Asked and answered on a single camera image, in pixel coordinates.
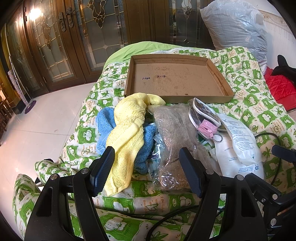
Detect white gauze packet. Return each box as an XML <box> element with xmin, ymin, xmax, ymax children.
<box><xmin>218</xmin><ymin>113</ymin><xmax>262</xmax><ymax>166</ymax></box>
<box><xmin>214</xmin><ymin>133</ymin><xmax>264</xmax><ymax>179</ymax></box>

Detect yellow towel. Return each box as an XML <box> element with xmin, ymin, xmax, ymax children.
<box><xmin>104</xmin><ymin>93</ymin><xmax>166</xmax><ymax>196</ymax></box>

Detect bagged brown fuzzy cloth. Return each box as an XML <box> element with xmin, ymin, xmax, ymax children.
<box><xmin>148</xmin><ymin>103</ymin><xmax>222</xmax><ymax>191</ymax></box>

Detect cartoon clear pouch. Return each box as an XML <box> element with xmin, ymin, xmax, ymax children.
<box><xmin>188</xmin><ymin>97</ymin><xmax>223</xmax><ymax>143</ymax></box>

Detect blue towel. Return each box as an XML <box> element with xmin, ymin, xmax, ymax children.
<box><xmin>96</xmin><ymin>107</ymin><xmax>157</xmax><ymax>175</ymax></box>

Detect green patterned quilt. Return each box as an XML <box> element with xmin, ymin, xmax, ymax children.
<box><xmin>12</xmin><ymin>41</ymin><xmax>296</xmax><ymax>241</ymax></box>

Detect shallow cardboard box tray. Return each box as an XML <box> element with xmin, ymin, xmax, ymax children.
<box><xmin>125</xmin><ymin>54</ymin><xmax>234</xmax><ymax>103</ymax></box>

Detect purple floor mop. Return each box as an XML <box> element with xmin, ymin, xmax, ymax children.
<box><xmin>8</xmin><ymin>56</ymin><xmax>37</xmax><ymax>114</ymax></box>

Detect red quilted cushion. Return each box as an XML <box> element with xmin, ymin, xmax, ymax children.
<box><xmin>264</xmin><ymin>67</ymin><xmax>296</xmax><ymax>111</ymax></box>

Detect black garment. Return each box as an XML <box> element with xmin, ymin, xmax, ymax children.
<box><xmin>271</xmin><ymin>55</ymin><xmax>296</xmax><ymax>83</ymax></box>

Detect wooden glass door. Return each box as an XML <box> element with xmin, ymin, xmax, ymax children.
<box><xmin>23</xmin><ymin>1</ymin><xmax>128</xmax><ymax>92</ymax></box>

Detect large plastic bagged pillow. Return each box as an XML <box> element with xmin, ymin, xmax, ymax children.
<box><xmin>200</xmin><ymin>1</ymin><xmax>267</xmax><ymax>73</ymax></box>

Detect black cable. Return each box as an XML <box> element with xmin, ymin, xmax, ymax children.
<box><xmin>253</xmin><ymin>131</ymin><xmax>282</xmax><ymax>186</ymax></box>

